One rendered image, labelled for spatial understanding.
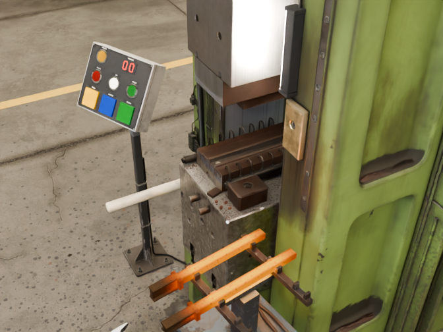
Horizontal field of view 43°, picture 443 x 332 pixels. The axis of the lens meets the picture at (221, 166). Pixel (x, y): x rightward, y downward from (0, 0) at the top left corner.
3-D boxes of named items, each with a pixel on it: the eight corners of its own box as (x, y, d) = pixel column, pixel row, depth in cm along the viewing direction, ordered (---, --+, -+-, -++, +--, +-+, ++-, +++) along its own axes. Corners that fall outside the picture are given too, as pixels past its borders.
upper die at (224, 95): (222, 107, 181) (223, 81, 175) (194, 80, 194) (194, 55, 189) (327, 77, 197) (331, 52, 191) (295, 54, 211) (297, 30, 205)
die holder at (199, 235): (225, 307, 217) (227, 222, 190) (182, 244, 243) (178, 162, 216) (341, 256, 239) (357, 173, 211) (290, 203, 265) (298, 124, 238)
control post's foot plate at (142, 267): (136, 278, 289) (135, 267, 283) (120, 251, 304) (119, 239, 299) (175, 263, 297) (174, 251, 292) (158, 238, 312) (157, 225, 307)
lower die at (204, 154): (221, 192, 202) (221, 173, 197) (196, 162, 216) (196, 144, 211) (317, 159, 218) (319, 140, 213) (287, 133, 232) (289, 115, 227)
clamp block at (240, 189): (238, 212, 194) (239, 197, 190) (227, 197, 200) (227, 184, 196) (268, 201, 198) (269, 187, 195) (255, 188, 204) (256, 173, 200)
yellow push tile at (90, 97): (93, 109, 234) (98, 91, 232) (81, 103, 238) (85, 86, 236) (96, 110, 236) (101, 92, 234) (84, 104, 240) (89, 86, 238)
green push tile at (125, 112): (128, 125, 225) (134, 107, 223) (115, 119, 228) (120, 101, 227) (131, 125, 226) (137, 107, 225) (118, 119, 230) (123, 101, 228)
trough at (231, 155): (215, 168, 201) (215, 166, 200) (208, 161, 205) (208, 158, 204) (311, 137, 217) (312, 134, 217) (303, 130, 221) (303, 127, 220)
